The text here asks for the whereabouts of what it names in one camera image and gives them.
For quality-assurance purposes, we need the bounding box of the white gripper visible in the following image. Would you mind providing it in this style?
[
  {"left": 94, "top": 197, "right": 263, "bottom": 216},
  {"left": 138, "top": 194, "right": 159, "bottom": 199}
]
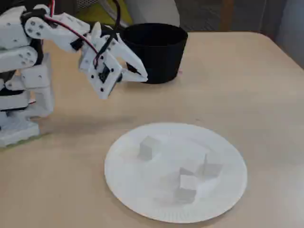
[{"left": 85, "top": 21, "right": 149, "bottom": 83}]

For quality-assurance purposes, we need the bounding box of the white block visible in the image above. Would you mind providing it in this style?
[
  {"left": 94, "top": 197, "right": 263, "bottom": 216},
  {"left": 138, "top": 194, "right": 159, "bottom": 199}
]
[
  {"left": 138, "top": 135, "right": 162, "bottom": 161},
  {"left": 199, "top": 155, "right": 224, "bottom": 180},
  {"left": 174, "top": 167, "right": 198, "bottom": 202}
]

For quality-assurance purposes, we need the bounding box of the white paper plate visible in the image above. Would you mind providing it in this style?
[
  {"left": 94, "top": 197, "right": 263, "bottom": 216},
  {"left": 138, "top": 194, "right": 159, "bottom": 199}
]
[{"left": 104, "top": 122, "right": 248, "bottom": 224}]

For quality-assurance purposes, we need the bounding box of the black plastic cup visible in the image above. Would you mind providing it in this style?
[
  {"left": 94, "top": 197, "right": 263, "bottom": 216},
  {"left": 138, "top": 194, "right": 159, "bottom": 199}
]
[{"left": 120, "top": 23, "right": 189, "bottom": 84}]

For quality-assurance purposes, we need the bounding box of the green base mat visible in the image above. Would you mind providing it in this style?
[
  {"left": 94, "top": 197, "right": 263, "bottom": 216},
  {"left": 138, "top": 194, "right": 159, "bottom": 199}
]
[{"left": 0, "top": 132, "right": 52, "bottom": 151}]

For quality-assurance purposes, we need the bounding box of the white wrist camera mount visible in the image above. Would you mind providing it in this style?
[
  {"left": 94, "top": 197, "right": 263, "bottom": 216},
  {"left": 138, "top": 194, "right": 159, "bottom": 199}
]
[{"left": 79, "top": 46, "right": 124, "bottom": 100}]

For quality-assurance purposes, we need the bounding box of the thick black camera cable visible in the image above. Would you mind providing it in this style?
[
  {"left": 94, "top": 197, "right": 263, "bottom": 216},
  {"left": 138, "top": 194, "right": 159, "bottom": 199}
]
[{"left": 94, "top": 0, "right": 123, "bottom": 69}]

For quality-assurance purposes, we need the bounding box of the red white black servo wire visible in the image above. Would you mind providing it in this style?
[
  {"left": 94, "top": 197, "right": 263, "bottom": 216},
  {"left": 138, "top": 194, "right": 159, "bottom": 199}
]
[{"left": 44, "top": 0, "right": 99, "bottom": 69}]

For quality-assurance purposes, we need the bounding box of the wooden post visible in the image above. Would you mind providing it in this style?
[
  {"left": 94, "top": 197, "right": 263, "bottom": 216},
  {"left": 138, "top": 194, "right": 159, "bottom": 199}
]
[{"left": 220, "top": 0, "right": 235, "bottom": 31}]

